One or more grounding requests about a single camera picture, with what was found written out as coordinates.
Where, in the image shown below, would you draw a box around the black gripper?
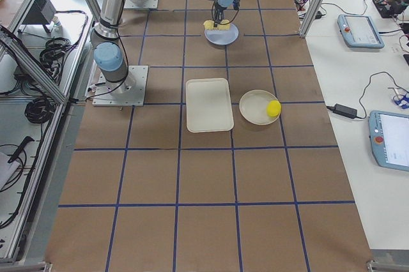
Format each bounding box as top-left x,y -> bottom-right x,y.
212,3 -> 226,27

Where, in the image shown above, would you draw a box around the blue plate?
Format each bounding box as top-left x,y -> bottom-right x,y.
204,24 -> 239,46

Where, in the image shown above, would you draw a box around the beige round plate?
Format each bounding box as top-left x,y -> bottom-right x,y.
239,89 -> 280,125

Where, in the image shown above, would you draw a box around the white rectangular tray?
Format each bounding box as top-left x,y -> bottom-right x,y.
185,78 -> 234,133

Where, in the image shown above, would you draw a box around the yellow ball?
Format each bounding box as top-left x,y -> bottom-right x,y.
266,100 -> 282,117

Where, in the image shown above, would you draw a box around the far blue teach pendant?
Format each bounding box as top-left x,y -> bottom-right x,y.
337,14 -> 384,49

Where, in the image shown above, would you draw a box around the blue teach pendant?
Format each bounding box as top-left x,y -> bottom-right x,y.
337,14 -> 384,49
368,110 -> 408,172

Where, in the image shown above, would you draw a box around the black power adapter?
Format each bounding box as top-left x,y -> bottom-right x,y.
326,103 -> 357,119

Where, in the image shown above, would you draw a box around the grey control box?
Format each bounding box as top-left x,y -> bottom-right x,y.
22,0 -> 56,33

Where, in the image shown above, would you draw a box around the near blue teach pendant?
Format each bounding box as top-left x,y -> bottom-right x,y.
368,110 -> 408,172

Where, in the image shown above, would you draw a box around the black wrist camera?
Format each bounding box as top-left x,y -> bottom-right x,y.
232,0 -> 240,11

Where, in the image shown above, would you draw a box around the black coiled cables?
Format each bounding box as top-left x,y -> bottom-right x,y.
24,37 -> 76,125

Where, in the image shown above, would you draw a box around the blue lanyard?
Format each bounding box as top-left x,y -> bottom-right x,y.
388,86 -> 409,108

